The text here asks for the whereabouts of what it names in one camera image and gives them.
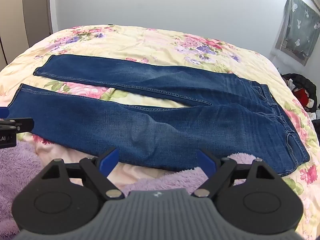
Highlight blue denim pants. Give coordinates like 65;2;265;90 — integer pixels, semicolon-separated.
7;54;310;177

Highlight yellow floral bedspread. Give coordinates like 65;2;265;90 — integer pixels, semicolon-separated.
0;24;320;240

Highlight pile of dark clothes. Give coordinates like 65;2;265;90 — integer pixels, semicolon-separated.
281;73;320;120

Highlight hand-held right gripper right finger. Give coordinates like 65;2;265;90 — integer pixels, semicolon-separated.
191;149;277;200

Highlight purple fuzzy blanket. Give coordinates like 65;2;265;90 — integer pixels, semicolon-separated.
0;140;263;240

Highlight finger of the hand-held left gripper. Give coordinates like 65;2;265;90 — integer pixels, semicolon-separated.
0;107;35;133

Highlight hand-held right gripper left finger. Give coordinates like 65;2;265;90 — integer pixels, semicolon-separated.
41;148;125;200

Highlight beige wardrobe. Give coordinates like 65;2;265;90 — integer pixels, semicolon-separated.
0;0;53;67

